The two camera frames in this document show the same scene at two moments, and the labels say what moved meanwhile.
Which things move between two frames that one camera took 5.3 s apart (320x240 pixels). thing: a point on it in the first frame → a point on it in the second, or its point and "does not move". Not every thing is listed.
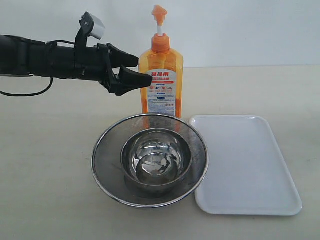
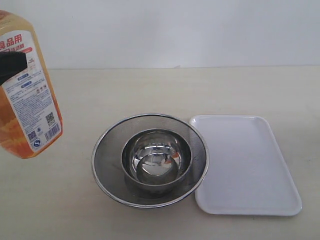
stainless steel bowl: x=156 y=160 does not move
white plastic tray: x=247 y=173 does not move
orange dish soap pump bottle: x=164 y=95 → x=30 y=120
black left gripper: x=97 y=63 → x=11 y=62
